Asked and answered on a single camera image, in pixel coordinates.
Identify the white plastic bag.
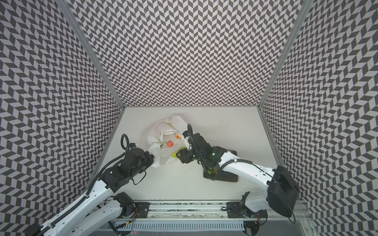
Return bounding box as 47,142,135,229
145,115,190,168

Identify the green pear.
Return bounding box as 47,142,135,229
172,150,180,158

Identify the yellow lemon with leaves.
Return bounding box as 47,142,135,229
207,167,218,178

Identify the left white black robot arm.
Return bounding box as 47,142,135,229
24,144,154,236

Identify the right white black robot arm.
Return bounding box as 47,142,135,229
176,131,300,218

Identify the black square tray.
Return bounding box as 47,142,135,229
203,146,238,183

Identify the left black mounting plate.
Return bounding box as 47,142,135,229
133,202,151,219

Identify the black mounting plate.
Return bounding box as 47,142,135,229
222,202,268,218
133,202,151,219

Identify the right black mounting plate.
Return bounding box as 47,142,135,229
222,202,268,218

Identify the white vent grille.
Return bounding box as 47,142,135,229
118,220,245,232

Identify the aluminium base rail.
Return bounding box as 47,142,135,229
135,200,312,221

